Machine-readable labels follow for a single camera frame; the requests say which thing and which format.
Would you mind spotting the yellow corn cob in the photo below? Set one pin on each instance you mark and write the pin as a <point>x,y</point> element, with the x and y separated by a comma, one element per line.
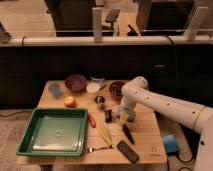
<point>104,132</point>

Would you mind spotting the brown bowl with contents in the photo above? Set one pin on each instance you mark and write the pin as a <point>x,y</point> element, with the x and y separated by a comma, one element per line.
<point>115,89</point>

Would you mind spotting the blue sponge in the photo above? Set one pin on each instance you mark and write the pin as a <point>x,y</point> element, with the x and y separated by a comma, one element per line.
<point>131,113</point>

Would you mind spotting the orange fruit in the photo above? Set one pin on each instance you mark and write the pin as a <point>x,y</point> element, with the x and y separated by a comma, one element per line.
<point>70,102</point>

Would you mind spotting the small metal cup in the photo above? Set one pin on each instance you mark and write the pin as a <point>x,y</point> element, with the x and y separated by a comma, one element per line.
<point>100,101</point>

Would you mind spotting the purple bowl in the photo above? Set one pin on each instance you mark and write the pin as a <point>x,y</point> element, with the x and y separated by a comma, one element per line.
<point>75,82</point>

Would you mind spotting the black remote control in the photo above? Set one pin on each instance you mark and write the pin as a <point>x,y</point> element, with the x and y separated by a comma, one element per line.
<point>128,152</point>

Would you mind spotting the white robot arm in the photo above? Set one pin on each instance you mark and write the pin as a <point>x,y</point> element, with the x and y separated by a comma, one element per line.
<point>197,117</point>

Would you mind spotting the small black clip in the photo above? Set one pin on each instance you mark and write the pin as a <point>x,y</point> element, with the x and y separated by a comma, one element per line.
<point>108,116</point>

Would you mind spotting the blue box on floor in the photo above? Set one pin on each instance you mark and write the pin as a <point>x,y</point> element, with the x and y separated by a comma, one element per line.
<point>170,144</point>

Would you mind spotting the black office chair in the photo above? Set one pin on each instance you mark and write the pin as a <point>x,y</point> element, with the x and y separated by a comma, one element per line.
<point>110,19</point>

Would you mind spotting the black handled knife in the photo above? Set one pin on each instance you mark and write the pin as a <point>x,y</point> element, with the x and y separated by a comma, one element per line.
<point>126,131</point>

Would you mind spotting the green plastic tray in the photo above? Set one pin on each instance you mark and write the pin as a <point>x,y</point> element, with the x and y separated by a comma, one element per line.
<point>52,132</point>

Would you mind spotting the silver fork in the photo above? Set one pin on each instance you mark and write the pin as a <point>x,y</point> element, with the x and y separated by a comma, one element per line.
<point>92,149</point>

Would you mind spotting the wooden table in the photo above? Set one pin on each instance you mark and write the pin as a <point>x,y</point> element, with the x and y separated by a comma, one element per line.
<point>145,131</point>

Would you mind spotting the white round lid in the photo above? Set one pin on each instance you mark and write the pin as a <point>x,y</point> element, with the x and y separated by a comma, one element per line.
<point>92,87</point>

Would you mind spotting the orange carrot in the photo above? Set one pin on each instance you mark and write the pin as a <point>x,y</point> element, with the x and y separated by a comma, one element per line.
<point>91,120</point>

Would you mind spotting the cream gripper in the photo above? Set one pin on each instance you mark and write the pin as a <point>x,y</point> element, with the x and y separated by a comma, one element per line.
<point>123,117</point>

